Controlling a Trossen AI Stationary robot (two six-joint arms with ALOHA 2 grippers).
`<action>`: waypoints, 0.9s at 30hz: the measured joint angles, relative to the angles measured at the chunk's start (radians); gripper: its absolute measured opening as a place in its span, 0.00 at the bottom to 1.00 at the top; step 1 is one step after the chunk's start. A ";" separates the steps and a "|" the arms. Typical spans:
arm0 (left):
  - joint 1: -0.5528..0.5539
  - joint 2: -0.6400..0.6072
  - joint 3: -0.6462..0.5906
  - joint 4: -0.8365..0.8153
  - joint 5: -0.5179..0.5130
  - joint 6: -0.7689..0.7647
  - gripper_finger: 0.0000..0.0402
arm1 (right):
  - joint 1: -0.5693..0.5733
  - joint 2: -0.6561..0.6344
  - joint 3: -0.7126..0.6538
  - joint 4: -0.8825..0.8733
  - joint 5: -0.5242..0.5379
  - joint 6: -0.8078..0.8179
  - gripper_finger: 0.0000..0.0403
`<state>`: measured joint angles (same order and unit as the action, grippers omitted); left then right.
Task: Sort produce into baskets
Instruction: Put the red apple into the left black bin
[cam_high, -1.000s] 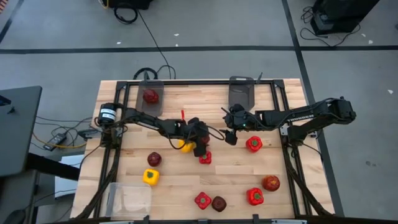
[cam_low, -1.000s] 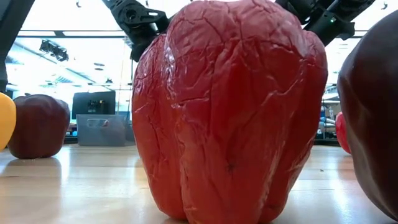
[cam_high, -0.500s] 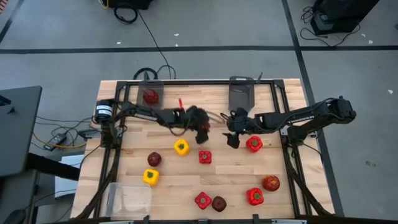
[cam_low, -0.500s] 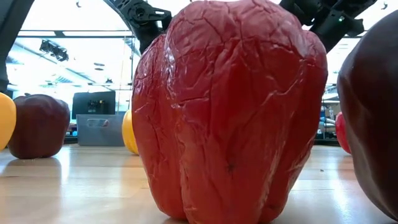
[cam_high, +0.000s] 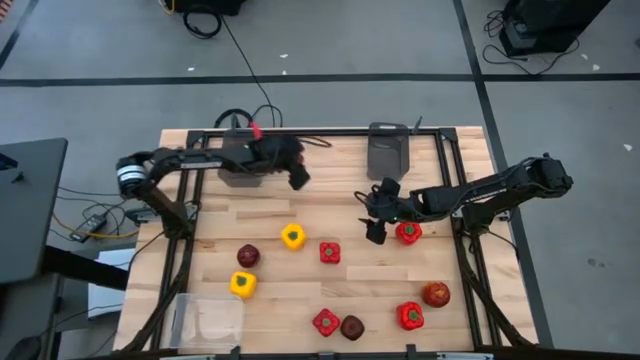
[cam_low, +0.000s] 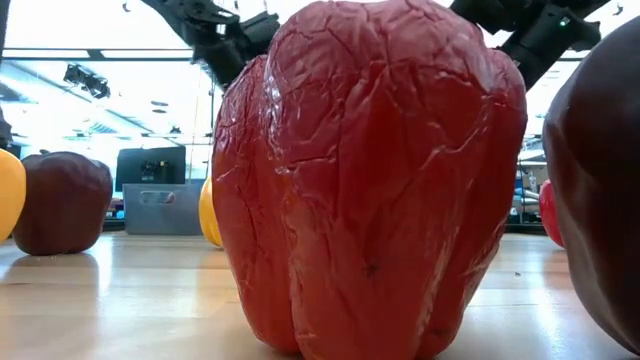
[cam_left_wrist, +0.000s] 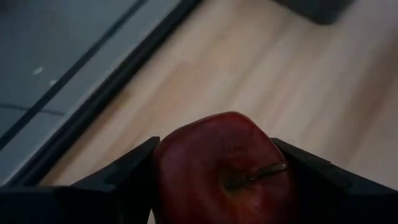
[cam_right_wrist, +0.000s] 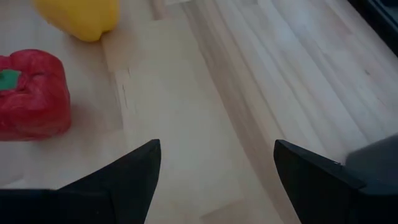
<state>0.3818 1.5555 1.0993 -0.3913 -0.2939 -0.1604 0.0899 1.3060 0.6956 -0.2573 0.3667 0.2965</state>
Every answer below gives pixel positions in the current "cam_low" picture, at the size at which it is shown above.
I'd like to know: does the black ceiling track light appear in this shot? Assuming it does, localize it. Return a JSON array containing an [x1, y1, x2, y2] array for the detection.
[[62, 63, 112, 100]]

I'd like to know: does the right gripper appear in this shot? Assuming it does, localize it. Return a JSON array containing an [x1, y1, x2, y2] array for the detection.
[[501, 32, 556, 93]]

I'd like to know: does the black computer monitor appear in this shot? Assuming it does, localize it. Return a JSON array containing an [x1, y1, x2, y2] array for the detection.
[[115, 145, 187, 193]]

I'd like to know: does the black ceiling light rail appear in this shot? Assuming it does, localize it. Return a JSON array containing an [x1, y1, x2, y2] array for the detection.
[[0, 47, 586, 63]]

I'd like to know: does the cluttered storage shelf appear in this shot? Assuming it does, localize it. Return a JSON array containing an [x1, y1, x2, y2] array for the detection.
[[508, 147, 549, 226]]

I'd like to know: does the wrinkled red bell pepper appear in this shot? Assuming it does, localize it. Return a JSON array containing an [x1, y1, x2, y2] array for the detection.
[[211, 0, 529, 360]]

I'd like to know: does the dark red apple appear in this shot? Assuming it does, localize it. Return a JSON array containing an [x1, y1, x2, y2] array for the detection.
[[542, 14, 640, 357], [10, 151, 114, 257]]

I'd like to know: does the gray plastic basket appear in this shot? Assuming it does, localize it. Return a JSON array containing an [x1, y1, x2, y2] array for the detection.
[[122, 182, 207, 237]]

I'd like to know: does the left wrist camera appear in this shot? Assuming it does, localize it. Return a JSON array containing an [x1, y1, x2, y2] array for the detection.
[[238, 11, 281, 53]]

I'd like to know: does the yellow red apple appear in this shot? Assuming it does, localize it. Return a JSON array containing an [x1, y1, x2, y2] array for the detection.
[[0, 148, 27, 245]]

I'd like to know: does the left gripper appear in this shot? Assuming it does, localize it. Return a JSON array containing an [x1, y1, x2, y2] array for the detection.
[[192, 24, 250, 92]]

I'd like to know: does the yellow bell pepper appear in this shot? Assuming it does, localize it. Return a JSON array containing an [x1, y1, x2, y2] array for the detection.
[[198, 175, 225, 249]]

